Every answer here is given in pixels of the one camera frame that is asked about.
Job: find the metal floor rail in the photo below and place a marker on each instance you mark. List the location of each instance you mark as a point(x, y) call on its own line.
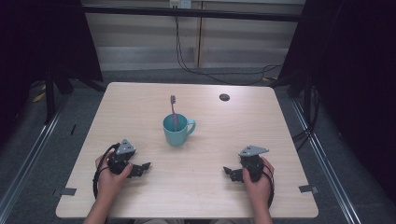
point(327, 174)
point(28, 155)

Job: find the person's right hand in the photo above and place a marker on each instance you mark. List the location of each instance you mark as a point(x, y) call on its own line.
point(260, 189)

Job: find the person's left hand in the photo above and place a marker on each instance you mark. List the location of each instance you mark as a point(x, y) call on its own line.
point(109, 183)

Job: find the dark curtain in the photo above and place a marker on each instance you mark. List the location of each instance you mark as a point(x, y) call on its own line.
point(351, 77)
point(40, 40)

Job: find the pink toothbrush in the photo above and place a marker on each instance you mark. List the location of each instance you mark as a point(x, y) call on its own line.
point(173, 107)

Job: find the grey tape strip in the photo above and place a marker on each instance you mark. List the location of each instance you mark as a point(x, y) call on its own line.
point(67, 191)
point(308, 188)

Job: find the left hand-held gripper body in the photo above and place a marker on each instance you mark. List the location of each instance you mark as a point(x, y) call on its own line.
point(120, 161)

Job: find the black horizontal bar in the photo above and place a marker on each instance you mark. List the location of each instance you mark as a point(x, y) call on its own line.
point(193, 13)

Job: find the teal cup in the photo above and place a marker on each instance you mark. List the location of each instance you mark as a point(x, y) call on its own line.
point(176, 137)

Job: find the white wall socket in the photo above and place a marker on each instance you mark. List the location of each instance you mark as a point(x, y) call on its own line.
point(180, 3)

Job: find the black metal stand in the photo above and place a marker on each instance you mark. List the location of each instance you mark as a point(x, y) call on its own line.
point(49, 93)

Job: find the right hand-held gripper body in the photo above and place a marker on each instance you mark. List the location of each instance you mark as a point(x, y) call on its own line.
point(253, 168)

